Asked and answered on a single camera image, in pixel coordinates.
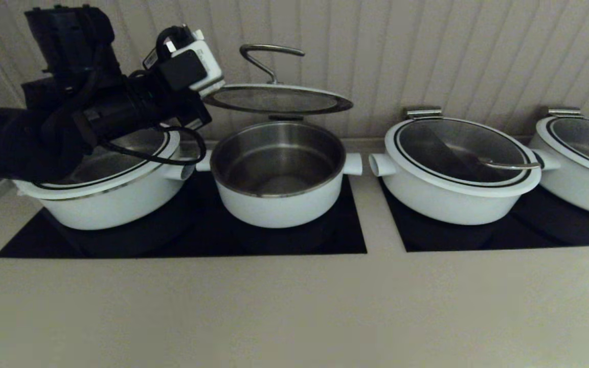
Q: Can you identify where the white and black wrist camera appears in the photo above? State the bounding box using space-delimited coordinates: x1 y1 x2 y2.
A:
156 28 225 98

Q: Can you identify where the black glass cooktop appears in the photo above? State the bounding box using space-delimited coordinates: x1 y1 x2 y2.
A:
0 174 368 259
379 179 589 252

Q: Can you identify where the white pot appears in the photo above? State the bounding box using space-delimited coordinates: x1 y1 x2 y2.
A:
196 121 363 229
369 118 561 225
530 117 589 220
12 128 196 231

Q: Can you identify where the black camera cable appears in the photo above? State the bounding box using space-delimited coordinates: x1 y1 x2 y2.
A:
155 25 194 62

